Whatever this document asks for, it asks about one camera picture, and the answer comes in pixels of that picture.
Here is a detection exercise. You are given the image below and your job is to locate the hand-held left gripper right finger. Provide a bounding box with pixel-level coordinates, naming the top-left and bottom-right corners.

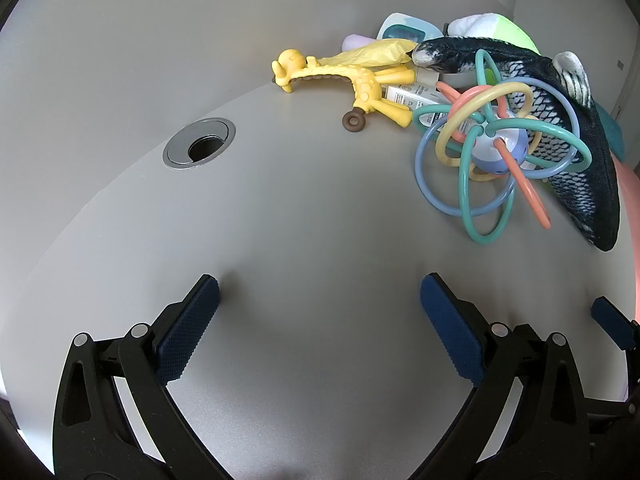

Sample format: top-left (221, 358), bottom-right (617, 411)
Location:
top-left (407, 272), bottom-right (591, 480)

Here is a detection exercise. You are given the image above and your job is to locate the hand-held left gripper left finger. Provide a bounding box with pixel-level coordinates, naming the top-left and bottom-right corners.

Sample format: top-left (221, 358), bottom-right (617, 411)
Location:
top-left (52, 274), bottom-right (236, 480)

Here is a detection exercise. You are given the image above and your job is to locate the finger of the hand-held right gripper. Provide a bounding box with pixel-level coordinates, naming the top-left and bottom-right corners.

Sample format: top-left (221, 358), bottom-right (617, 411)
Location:
top-left (590, 297), bottom-right (637, 352)

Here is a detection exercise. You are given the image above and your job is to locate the yellow giraffe teether toy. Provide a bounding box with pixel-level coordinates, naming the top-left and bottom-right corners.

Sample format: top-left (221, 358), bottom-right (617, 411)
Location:
top-left (271, 49), bottom-right (417, 135)

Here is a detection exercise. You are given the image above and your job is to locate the pink bed sheet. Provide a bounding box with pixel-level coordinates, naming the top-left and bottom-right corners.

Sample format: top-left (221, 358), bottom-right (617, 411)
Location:
top-left (615, 157), bottom-right (640, 331)

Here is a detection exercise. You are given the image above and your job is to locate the white printed carton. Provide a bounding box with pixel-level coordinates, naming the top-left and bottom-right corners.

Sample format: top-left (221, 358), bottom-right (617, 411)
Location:
top-left (382, 67), bottom-right (451, 131)

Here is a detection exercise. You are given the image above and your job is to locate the crumpled yellow wrapper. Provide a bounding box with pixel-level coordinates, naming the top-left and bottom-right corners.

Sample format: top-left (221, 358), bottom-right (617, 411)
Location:
top-left (312, 37), bottom-right (418, 68)

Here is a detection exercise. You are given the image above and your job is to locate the pale pink rounded item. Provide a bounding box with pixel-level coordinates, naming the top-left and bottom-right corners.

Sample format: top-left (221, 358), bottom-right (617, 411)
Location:
top-left (342, 34), bottom-right (381, 52)

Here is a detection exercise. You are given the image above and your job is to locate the white and green plush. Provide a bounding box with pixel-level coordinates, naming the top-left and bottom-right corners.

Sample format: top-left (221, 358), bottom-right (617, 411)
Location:
top-left (446, 12), bottom-right (543, 56)

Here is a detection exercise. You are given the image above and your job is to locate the light blue packet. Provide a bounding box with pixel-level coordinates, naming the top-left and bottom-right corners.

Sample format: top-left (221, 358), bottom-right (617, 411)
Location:
top-left (376, 12), bottom-right (441, 43)

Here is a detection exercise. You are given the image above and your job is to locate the silver cable grommet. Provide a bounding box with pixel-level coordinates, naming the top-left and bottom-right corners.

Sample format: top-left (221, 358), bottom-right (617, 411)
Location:
top-left (162, 117), bottom-right (236, 170)

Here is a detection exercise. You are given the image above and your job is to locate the colourful ring rattle toy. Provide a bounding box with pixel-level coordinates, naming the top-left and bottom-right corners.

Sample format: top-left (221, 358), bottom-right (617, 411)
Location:
top-left (414, 49), bottom-right (592, 246)

